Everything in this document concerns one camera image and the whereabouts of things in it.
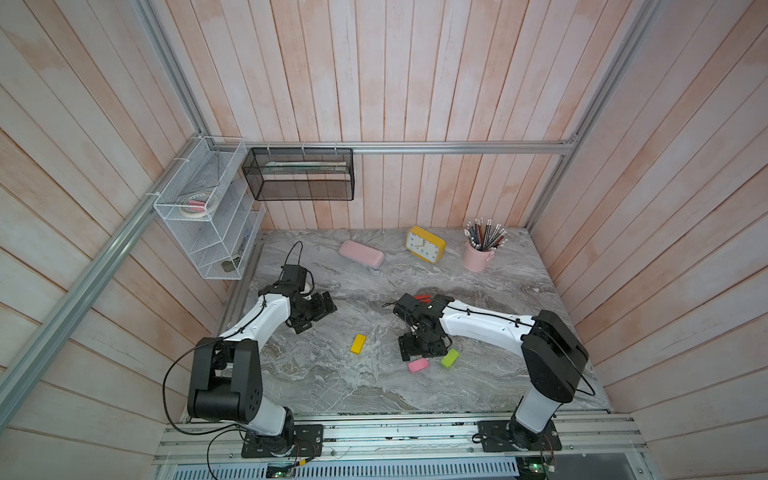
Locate pink block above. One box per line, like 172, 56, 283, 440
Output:
407, 358, 429, 374

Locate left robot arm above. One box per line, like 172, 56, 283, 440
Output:
187, 264, 337, 442

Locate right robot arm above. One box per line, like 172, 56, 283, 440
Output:
390, 294, 589, 446

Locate green block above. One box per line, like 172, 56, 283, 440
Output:
440, 348, 460, 369

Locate yellow block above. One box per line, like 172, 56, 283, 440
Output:
350, 334, 367, 355

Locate pink pencil case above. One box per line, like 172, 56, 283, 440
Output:
339, 240, 385, 269

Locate pink pencil cup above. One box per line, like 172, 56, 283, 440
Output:
462, 243, 495, 273

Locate yellow alarm clock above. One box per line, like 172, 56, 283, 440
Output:
405, 226, 446, 263

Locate tape roll on shelf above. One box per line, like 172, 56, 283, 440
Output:
178, 191, 219, 219

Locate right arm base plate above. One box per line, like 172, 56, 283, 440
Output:
472, 418, 562, 453

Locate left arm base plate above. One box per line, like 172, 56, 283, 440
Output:
241, 424, 324, 460

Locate black mesh wall basket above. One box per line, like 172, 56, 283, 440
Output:
241, 147, 356, 202

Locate white wire shelf rack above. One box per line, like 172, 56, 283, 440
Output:
154, 136, 264, 281

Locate aluminium front rail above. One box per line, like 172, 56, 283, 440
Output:
152, 410, 649, 465

